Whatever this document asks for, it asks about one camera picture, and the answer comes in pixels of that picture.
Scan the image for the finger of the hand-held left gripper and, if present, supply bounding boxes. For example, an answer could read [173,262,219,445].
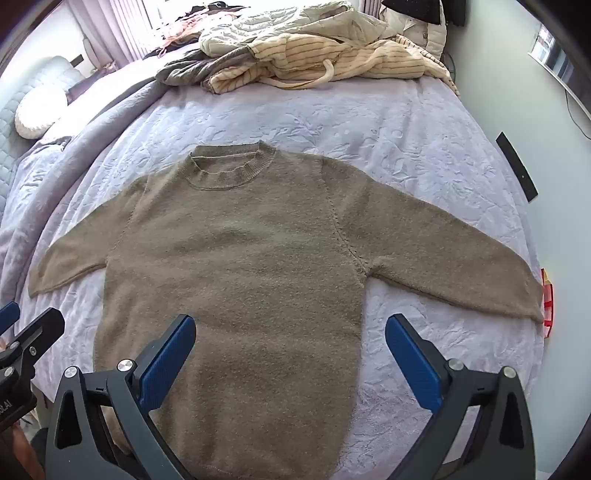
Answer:
[0,302,20,337]
[0,307,66,371]

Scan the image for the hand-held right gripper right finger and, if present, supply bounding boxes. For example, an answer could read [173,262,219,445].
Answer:
[385,313,536,480]

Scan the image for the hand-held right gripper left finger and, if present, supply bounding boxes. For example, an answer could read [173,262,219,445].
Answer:
[45,314,197,480]

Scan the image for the taupe knit sweater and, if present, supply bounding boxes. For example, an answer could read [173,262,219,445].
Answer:
[28,142,546,480]

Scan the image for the pink and dark clothes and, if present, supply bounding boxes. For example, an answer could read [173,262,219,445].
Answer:
[148,16,206,58]

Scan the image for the red object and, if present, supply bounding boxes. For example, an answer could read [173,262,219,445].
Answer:
[541,268,555,340]

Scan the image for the grey lavender duvet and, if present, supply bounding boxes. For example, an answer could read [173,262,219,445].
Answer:
[0,78,160,301]

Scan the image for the white round pillow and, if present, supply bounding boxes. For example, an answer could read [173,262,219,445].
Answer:
[14,85,70,139]

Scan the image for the black flat strip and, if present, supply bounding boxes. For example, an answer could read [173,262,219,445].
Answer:
[495,131,539,202]

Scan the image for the pale quilted headboard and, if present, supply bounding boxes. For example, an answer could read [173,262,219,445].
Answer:
[0,55,86,204]

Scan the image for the lavender quilted bedspread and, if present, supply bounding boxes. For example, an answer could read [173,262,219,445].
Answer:
[0,74,551,480]

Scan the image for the dark cloth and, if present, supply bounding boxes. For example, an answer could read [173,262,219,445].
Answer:
[66,67,116,106]

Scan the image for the grey knit garment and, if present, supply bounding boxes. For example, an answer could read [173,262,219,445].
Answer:
[156,46,256,88]

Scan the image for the cream striped garment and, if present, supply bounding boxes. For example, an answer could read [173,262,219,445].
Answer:
[208,34,462,96]

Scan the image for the lilac curtain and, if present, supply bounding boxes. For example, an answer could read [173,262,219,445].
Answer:
[65,0,154,70]

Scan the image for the white puffer jacket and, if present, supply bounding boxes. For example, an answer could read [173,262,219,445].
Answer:
[379,8,450,62]

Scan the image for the white quilted jacket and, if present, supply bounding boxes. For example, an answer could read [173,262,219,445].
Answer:
[198,0,398,58]

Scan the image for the black cloth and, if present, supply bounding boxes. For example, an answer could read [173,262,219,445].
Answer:
[381,0,467,26]

